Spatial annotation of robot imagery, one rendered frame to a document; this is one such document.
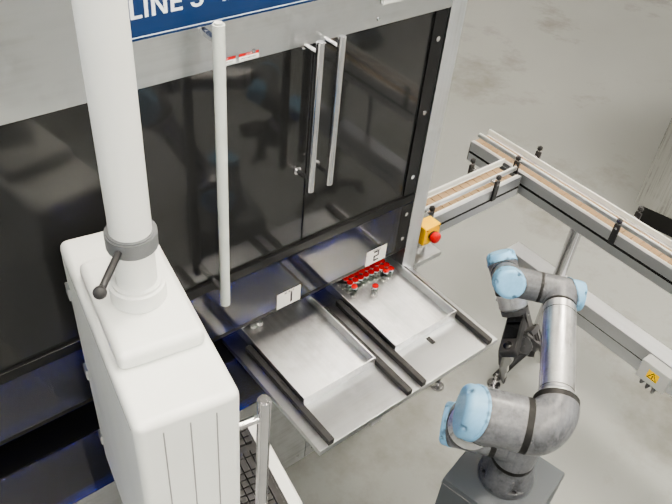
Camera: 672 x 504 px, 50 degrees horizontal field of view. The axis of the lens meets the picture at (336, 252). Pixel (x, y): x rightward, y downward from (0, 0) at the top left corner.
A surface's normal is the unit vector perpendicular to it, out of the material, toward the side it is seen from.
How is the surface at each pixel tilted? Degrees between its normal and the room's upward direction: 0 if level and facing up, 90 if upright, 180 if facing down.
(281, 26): 90
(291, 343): 0
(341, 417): 0
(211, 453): 90
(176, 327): 0
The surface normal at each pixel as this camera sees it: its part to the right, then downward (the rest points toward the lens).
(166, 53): 0.62, 0.55
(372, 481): 0.08, -0.75
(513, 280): -0.16, 0.15
